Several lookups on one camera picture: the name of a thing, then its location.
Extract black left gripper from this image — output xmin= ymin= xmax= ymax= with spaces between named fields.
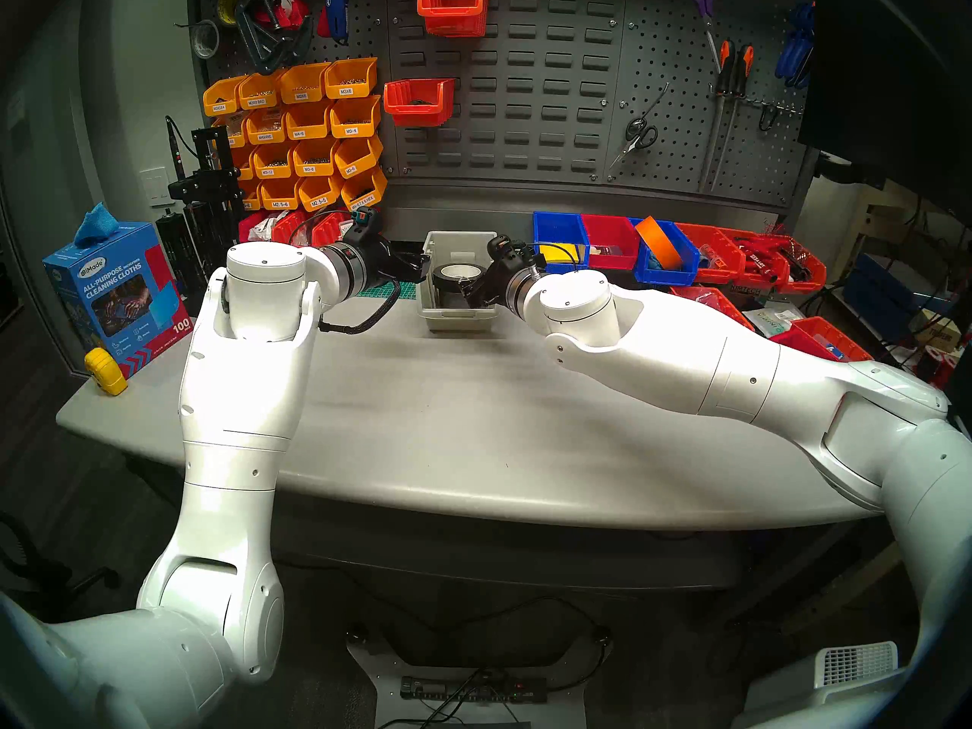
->
xmin=357 ymin=238 xmax=431 ymax=284

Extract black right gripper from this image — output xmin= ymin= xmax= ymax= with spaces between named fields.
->
xmin=463 ymin=257 xmax=540 ymax=308

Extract black tape roll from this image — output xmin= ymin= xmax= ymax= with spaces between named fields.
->
xmin=434 ymin=263 xmax=487 ymax=303

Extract grey plastic storage bin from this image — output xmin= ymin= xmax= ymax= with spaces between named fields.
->
xmin=418 ymin=230 xmax=502 ymax=333

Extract red white tool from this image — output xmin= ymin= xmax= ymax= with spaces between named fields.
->
xmin=262 ymin=0 xmax=311 ymax=30

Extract orange bin labelled HEX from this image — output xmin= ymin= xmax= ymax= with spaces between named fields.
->
xmin=340 ymin=167 xmax=388 ymax=214

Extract blue storage bin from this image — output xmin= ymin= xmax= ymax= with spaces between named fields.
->
xmin=629 ymin=217 xmax=701 ymax=286
xmin=532 ymin=211 xmax=592 ymax=276

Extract orange bin labelled M2.5-5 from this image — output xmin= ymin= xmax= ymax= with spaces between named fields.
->
xmin=298 ymin=173 xmax=344 ymax=212

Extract orange bin labelled M3-6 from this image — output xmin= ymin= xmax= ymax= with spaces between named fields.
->
xmin=334 ymin=133 xmax=384 ymax=179

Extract orange bin labelled M3-8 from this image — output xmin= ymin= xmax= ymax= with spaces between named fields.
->
xmin=292 ymin=137 xmax=339 ymax=177

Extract orange bin labelled M2.5-6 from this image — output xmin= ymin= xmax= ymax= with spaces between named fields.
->
xmin=260 ymin=177 xmax=303 ymax=212

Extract orange bin labelled M3-4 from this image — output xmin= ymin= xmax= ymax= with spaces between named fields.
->
xmin=330 ymin=95 xmax=382 ymax=138

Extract orange bin labelled M3-12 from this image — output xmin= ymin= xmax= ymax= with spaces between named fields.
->
xmin=252 ymin=141 xmax=297 ymax=180

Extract orange bin labelled M4-6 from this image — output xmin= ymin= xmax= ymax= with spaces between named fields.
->
xmin=284 ymin=99 xmax=335 ymax=140

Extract orange tape roll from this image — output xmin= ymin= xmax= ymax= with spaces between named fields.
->
xmin=635 ymin=216 xmax=686 ymax=271

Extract orange bin labelled M3X6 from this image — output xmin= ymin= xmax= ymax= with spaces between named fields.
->
xmin=324 ymin=57 xmax=379 ymax=100

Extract black scissors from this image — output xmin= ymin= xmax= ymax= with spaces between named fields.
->
xmin=607 ymin=82 xmax=671 ymax=175

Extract black base pad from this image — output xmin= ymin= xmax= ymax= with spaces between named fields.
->
xmin=182 ymin=274 xmax=221 ymax=318

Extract black metal stand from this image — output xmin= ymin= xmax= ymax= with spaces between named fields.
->
xmin=167 ymin=126 xmax=251 ymax=280

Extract grey pegboard panel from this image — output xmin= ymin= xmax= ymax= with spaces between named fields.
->
xmin=188 ymin=0 xmax=392 ymax=175
xmin=607 ymin=0 xmax=819 ymax=208

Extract black cylindrical tools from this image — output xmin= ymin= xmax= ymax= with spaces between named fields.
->
xmin=156 ymin=210 xmax=206 ymax=295

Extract ribbed red storage bin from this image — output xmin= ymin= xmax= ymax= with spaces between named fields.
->
xmin=672 ymin=286 xmax=756 ymax=333

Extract black small box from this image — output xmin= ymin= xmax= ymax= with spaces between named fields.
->
xmin=725 ymin=279 xmax=787 ymax=311

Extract black bench clamp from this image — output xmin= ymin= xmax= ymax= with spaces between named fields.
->
xmin=234 ymin=0 xmax=314 ymax=75

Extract black soldering pen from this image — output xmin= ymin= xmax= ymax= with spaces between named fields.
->
xmin=165 ymin=115 xmax=200 ymax=181

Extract white green packet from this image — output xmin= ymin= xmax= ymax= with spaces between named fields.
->
xmin=740 ymin=306 xmax=806 ymax=341

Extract blue cleaning cloths box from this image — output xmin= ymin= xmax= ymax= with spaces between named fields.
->
xmin=43 ymin=221 xmax=194 ymax=379

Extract blue cleaning cloth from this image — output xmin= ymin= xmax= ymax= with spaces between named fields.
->
xmin=74 ymin=201 xmax=121 ymax=248

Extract yellow tape measure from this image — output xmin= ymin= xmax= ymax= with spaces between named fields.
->
xmin=84 ymin=346 xmax=128 ymax=396

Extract purple scissors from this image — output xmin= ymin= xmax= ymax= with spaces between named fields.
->
xmin=680 ymin=0 xmax=722 ymax=71

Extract black power strip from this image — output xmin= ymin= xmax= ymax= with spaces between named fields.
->
xmin=400 ymin=676 xmax=549 ymax=705

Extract blue crate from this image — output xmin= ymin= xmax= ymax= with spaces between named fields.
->
xmin=843 ymin=253 xmax=959 ymax=342

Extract red spool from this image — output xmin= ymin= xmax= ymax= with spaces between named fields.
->
xmin=915 ymin=344 xmax=964 ymax=390

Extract black monitor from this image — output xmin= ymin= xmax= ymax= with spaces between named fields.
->
xmin=797 ymin=0 xmax=972 ymax=227

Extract black chair base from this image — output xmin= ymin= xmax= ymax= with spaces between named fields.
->
xmin=0 ymin=511 xmax=122 ymax=595

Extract white vented appliance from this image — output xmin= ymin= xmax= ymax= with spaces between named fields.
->
xmin=733 ymin=640 xmax=912 ymax=729

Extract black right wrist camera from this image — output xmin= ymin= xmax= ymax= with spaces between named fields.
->
xmin=486 ymin=235 xmax=536 ymax=264

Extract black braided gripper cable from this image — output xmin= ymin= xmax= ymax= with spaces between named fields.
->
xmin=319 ymin=279 xmax=403 ymax=333

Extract red wall bin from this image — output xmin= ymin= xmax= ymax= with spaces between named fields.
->
xmin=383 ymin=78 xmax=456 ymax=128
xmin=416 ymin=0 xmax=491 ymax=39

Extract grey louvred wall panel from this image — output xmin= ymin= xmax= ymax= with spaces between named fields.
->
xmin=387 ymin=0 xmax=628 ymax=195

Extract blue handled tool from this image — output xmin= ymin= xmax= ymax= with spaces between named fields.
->
xmin=317 ymin=0 xmax=358 ymax=45

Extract white light switch plate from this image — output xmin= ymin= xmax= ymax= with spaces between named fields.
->
xmin=140 ymin=166 xmax=174 ymax=208

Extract red handled tool set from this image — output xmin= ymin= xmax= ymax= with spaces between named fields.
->
xmin=733 ymin=234 xmax=791 ymax=280

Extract orange handled file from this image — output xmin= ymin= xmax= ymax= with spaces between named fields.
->
xmin=712 ymin=44 xmax=757 ymax=193
xmin=699 ymin=40 xmax=737 ymax=193

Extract metal tool holder rail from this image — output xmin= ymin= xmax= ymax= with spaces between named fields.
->
xmin=710 ymin=88 xmax=806 ymax=119

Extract black floor cable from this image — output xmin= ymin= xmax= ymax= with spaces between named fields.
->
xmin=273 ymin=549 xmax=616 ymax=694

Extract wooden frame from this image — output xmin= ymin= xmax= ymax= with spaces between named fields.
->
xmin=847 ymin=181 xmax=972 ymax=280

